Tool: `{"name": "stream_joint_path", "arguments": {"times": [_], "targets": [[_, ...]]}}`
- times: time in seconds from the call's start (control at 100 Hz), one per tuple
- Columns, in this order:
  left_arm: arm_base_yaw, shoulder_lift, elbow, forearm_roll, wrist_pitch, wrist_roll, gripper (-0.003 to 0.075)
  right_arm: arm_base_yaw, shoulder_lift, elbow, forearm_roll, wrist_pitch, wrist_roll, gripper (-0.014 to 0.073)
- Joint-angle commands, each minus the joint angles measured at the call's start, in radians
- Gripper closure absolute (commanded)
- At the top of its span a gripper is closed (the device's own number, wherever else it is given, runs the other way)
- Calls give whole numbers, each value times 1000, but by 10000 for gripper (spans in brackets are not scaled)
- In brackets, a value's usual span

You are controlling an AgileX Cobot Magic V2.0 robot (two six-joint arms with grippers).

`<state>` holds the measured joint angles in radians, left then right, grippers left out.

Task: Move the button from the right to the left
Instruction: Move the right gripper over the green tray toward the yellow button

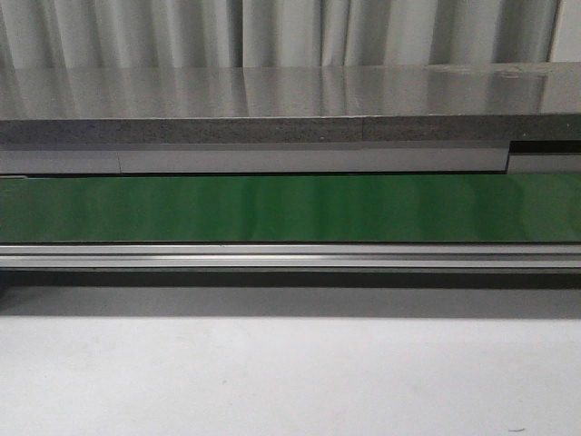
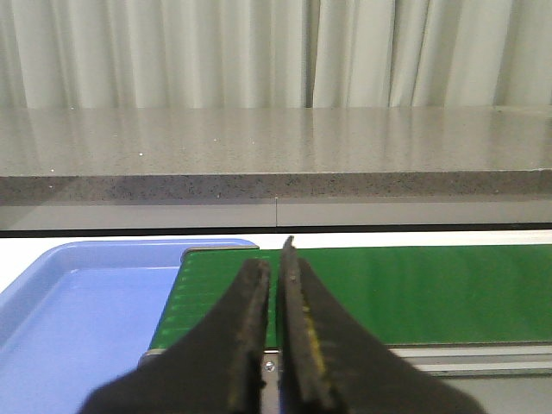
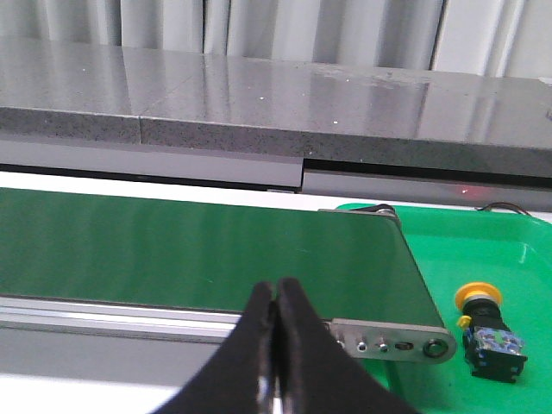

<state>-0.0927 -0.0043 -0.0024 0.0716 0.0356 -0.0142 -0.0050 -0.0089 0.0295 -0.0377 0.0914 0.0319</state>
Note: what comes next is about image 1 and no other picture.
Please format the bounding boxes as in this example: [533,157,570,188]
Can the green conveyor belt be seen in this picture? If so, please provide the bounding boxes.
[1,173,580,243]

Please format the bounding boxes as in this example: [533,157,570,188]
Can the grey rear conveyor rail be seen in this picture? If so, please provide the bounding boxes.
[1,140,580,175]

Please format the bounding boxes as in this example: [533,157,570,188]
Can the aluminium front conveyor rail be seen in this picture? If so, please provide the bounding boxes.
[1,243,580,271]

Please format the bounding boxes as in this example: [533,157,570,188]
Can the grey pleated curtain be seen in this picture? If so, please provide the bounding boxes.
[1,1,580,69]

